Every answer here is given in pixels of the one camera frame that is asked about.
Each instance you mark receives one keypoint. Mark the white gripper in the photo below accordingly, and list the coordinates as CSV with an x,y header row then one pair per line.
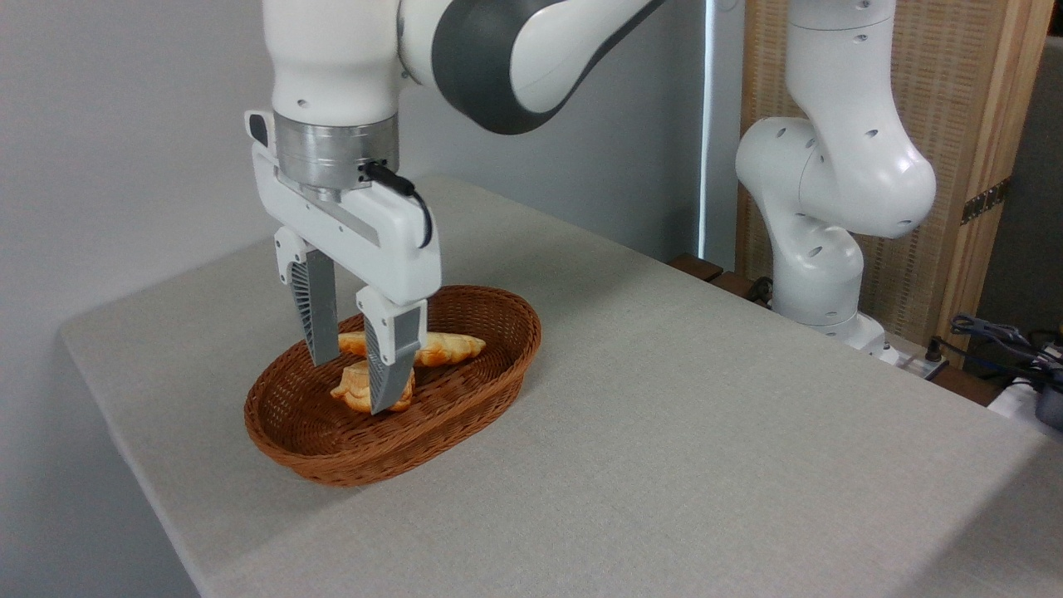
x,y
374,241

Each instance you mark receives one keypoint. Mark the long leaf-shaped bread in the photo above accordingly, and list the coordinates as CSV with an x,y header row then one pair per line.
x,y
448,347

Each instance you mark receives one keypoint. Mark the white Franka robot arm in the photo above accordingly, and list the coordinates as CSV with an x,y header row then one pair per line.
x,y
830,166

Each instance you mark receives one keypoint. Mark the small round puff bread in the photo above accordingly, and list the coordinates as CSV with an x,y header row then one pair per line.
x,y
353,389

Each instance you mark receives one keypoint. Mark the brown wicker basket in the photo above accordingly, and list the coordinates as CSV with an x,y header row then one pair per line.
x,y
482,390

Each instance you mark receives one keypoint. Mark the brown wooden block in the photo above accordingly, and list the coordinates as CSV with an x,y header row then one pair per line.
x,y
696,267
735,285

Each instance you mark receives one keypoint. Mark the grey tablecloth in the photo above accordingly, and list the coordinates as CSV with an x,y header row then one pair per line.
x,y
706,415

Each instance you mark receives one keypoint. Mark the white power strip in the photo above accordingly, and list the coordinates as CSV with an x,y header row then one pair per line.
x,y
913,363

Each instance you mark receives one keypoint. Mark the bamboo folding screen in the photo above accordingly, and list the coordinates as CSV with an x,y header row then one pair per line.
x,y
938,83

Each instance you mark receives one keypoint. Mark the metal screen hinge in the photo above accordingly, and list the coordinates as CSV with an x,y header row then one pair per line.
x,y
985,201

